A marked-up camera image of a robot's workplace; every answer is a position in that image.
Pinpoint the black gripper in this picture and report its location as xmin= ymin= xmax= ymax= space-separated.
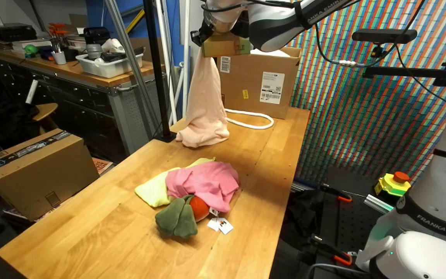
xmin=190 ymin=21 xmax=217 ymax=48

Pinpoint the peach cloth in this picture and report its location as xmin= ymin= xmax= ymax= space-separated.
xmin=176 ymin=52 xmax=231 ymax=151

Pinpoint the white rope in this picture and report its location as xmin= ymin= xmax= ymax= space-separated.
xmin=224 ymin=107 xmax=276 ymax=132

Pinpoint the pink cloth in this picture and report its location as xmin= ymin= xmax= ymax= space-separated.
xmin=165 ymin=160 xmax=242 ymax=214

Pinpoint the yellow cloth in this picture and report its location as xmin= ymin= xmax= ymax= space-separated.
xmin=134 ymin=155 xmax=217 ymax=210

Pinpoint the black metal pole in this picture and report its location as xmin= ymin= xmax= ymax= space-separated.
xmin=143 ymin=0 xmax=180 ymax=145

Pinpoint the cardboard box with labels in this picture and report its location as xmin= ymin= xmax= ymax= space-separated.
xmin=216 ymin=45 xmax=304 ymax=121

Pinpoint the clear plastic bag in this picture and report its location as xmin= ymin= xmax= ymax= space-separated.
xmin=251 ymin=47 xmax=293 ymax=59

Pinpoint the silver tripod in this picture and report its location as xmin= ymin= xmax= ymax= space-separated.
xmin=104 ymin=0 xmax=191 ymax=137

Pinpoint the white plastic bin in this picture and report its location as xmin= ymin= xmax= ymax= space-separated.
xmin=75 ymin=52 xmax=145 ymax=79

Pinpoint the black cup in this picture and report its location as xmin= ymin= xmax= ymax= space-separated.
xmin=83 ymin=27 xmax=112 ymax=47

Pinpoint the blue board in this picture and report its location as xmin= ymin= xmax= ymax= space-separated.
xmin=84 ymin=0 xmax=186 ymax=67

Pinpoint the wooden top workbench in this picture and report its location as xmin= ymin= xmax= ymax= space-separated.
xmin=0 ymin=39 xmax=163 ymax=162

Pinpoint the orange tool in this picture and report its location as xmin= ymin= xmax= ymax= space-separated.
xmin=47 ymin=22 xmax=75 ymax=38

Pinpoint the white cup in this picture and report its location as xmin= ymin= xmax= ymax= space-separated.
xmin=52 ymin=50 xmax=69 ymax=67

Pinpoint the wooden stool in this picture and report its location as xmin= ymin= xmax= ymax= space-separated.
xmin=0 ymin=101 xmax=59 ymax=137

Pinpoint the orange plush with green leaves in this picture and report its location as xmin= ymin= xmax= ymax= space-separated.
xmin=154 ymin=194 xmax=213 ymax=241

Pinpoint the black box device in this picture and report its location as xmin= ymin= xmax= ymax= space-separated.
xmin=0 ymin=24 xmax=38 ymax=44

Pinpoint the white paper tag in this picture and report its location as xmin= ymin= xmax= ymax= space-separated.
xmin=207 ymin=216 xmax=236 ymax=238

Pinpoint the black backpack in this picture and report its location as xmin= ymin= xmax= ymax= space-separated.
xmin=0 ymin=100 xmax=42 ymax=152

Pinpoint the large cardboard box black tape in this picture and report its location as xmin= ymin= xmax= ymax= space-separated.
xmin=0 ymin=129 xmax=101 ymax=224

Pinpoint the yellow emergency stop button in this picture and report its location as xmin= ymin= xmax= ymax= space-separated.
xmin=375 ymin=171 xmax=414 ymax=199

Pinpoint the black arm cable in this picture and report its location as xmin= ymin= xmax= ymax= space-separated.
xmin=313 ymin=0 xmax=426 ymax=69

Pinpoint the black stereo camera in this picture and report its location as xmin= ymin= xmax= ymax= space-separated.
xmin=352 ymin=28 xmax=420 ymax=44

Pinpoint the black camera cable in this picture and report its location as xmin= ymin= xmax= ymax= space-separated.
xmin=375 ymin=21 xmax=446 ymax=114

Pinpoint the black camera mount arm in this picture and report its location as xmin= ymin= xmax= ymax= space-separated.
xmin=361 ymin=61 xmax=446 ymax=90

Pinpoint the black clamp orange handle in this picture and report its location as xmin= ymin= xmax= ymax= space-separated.
xmin=310 ymin=234 xmax=357 ymax=269
xmin=321 ymin=183 xmax=355 ymax=205

